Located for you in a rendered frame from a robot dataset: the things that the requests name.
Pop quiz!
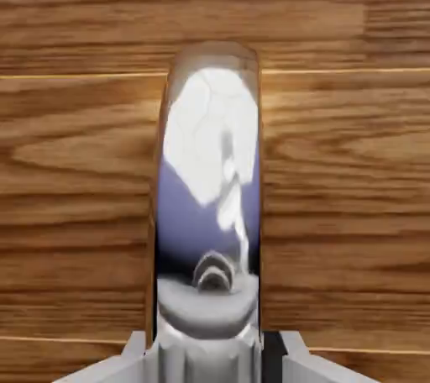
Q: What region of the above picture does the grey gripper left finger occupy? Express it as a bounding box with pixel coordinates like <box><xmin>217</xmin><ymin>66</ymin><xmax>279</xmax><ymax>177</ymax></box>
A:
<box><xmin>50</xmin><ymin>330</ymin><xmax>159</xmax><ymax>383</ymax></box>

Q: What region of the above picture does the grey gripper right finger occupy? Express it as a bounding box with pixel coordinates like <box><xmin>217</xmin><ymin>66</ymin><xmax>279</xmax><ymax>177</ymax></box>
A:
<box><xmin>261</xmin><ymin>330</ymin><xmax>380</xmax><ymax>383</ymax></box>

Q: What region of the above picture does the wooden cabinet door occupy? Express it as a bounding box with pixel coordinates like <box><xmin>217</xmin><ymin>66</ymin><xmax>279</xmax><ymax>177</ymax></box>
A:
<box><xmin>0</xmin><ymin>0</ymin><xmax>430</xmax><ymax>383</ymax></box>

